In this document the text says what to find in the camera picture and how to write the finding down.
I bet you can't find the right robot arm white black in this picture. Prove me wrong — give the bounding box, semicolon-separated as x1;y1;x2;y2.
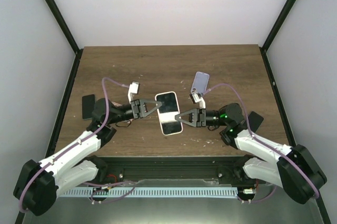
175;103;327;204

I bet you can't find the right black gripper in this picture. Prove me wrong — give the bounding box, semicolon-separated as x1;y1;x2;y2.
174;109;227;128

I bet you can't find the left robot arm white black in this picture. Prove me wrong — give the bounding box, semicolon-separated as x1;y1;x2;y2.
13;98;162;216

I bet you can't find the black phone teal edge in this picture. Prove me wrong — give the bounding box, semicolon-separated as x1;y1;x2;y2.
82;94;95;120

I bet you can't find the black frame post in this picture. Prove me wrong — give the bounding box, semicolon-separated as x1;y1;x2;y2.
28;0;81;55
260;0;314;51

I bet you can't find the pink phone case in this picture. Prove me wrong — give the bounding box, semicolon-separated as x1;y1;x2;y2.
111;101;122;107

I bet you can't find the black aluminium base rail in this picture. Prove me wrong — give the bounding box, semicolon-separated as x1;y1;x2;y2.
86;155;256;186

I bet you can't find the right black frame post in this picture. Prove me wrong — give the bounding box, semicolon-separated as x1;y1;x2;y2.
260;0;314;51

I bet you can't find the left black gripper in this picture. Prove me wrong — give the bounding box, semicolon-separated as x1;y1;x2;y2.
108;99;163;125

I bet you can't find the beige phone case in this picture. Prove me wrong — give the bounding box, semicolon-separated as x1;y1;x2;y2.
154;91;184;137

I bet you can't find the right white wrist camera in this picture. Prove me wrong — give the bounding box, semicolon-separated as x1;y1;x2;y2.
190;91;206;109

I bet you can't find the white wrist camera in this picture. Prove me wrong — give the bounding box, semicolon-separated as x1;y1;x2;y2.
190;91;206;109
127;82;140;102

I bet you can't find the light blue slotted cable duct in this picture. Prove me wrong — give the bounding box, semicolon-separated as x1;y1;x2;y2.
61;187;238;199

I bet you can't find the left black frame post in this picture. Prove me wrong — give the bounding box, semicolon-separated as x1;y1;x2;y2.
28;0;81;55

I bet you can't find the purple phone case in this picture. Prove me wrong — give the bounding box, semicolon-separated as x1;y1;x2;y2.
191;72;210;94

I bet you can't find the black phone silver edge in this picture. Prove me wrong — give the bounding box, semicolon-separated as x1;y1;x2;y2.
155;92;182;135

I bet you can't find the black phone green edge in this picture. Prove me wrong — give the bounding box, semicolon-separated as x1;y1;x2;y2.
248;111;264;133

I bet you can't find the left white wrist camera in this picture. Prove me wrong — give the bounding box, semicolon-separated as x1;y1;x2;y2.
127;82;140;102

